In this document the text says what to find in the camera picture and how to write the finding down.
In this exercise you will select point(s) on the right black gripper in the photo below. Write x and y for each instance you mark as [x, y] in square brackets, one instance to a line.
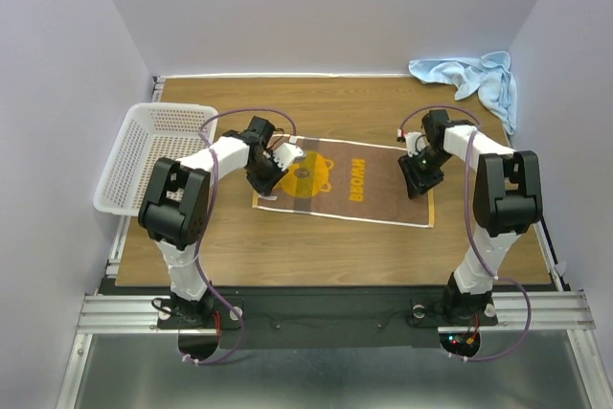
[416, 181]

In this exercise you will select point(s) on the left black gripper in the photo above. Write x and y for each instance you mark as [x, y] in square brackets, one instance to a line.
[266, 187]

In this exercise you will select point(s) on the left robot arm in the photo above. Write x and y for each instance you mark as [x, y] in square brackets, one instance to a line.
[178, 204]

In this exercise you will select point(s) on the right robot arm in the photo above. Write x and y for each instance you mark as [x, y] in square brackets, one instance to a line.
[502, 199]

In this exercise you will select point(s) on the white plastic basket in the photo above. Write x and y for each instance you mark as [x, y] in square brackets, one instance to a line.
[150, 130]

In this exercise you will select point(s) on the light blue towel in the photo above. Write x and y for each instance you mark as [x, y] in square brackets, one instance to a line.
[488, 76]

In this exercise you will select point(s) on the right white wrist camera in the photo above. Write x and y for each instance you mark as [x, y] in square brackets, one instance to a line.
[414, 141]

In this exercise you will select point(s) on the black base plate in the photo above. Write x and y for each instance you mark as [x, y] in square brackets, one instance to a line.
[334, 317]

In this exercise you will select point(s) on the aluminium frame rail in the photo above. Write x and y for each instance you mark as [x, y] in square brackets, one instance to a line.
[566, 310]

